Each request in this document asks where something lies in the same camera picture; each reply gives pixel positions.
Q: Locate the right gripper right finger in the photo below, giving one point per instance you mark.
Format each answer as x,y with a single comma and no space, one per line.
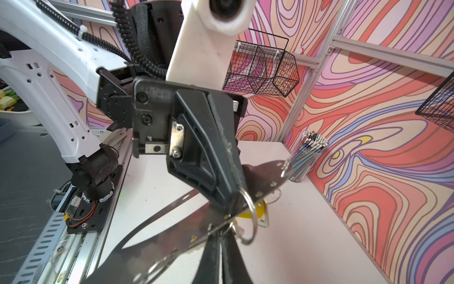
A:
234,270

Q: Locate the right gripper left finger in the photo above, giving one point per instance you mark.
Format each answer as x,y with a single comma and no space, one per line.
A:
210,261

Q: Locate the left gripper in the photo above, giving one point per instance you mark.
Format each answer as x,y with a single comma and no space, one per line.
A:
210,160

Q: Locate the yellow tag key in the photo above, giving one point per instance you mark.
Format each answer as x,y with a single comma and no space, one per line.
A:
261,210

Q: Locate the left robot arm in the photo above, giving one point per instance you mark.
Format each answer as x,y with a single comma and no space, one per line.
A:
160,72

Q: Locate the metal cup of pens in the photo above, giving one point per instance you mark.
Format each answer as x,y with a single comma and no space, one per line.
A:
311,146

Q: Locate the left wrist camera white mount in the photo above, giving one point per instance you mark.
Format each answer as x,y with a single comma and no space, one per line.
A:
206,41

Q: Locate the black wire basket left wall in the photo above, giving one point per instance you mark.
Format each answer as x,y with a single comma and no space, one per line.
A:
262,66

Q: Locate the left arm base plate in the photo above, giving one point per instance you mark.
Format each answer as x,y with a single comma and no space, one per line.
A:
81,215

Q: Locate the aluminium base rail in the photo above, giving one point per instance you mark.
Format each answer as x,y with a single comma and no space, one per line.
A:
61,258

